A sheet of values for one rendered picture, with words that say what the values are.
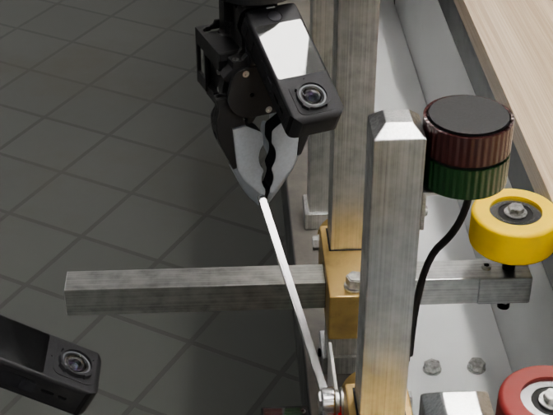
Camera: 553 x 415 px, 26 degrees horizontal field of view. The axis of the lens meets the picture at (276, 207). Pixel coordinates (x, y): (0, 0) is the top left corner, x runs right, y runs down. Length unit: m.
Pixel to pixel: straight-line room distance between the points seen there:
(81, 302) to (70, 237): 1.56
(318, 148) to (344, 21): 0.38
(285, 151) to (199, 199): 1.75
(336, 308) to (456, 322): 0.37
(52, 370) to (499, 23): 0.82
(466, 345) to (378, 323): 0.54
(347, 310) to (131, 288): 0.20
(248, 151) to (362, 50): 0.13
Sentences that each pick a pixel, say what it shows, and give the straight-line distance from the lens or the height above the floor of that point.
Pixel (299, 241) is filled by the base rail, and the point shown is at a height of 0.70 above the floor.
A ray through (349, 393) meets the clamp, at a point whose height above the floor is 0.87.
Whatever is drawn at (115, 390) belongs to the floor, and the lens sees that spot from 2.27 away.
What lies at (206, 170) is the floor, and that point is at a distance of 2.88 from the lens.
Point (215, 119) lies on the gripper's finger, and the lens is 1.00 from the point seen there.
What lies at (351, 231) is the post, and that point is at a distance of 1.13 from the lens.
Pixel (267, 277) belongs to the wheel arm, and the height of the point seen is 0.84.
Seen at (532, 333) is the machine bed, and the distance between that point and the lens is 1.29.
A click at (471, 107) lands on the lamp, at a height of 1.13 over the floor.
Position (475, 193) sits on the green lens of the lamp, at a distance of 0.80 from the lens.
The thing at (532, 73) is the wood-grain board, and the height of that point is 0.90.
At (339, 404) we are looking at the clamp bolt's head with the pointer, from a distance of 0.97.
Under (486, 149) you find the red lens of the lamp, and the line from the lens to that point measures 0.79.
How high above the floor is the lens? 1.51
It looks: 33 degrees down
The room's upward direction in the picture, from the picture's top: straight up
